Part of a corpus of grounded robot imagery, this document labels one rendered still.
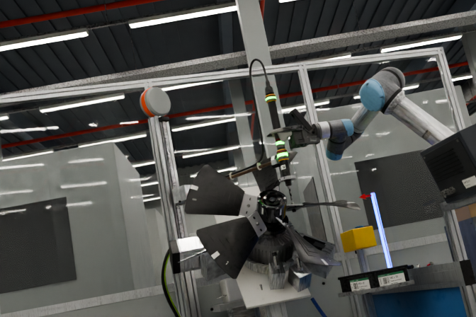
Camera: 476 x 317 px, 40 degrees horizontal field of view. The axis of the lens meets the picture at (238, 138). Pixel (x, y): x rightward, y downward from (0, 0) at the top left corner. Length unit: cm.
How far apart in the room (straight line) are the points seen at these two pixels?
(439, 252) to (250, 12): 443
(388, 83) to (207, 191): 84
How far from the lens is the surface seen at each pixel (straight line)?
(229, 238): 244
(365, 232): 294
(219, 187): 265
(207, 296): 323
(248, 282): 262
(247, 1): 745
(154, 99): 321
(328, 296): 338
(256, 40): 726
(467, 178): 206
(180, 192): 304
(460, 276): 226
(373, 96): 250
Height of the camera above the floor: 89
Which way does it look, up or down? 13 degrees up
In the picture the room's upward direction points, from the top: 11 degrees counter-clockwise
